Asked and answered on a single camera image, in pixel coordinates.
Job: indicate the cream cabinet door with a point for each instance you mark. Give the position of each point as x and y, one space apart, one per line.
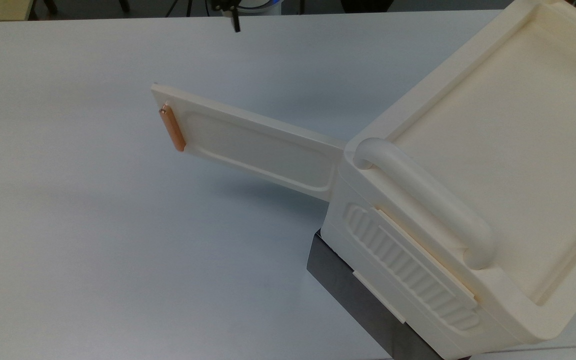
258 150

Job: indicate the cream plastic storage cabinet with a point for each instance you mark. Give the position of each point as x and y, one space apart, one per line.
493 125

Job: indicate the Franka robot arm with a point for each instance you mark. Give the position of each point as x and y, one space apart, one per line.
260 6

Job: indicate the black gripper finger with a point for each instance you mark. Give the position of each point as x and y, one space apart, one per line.
236 21

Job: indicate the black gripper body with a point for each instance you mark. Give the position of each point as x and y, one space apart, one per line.
223 4

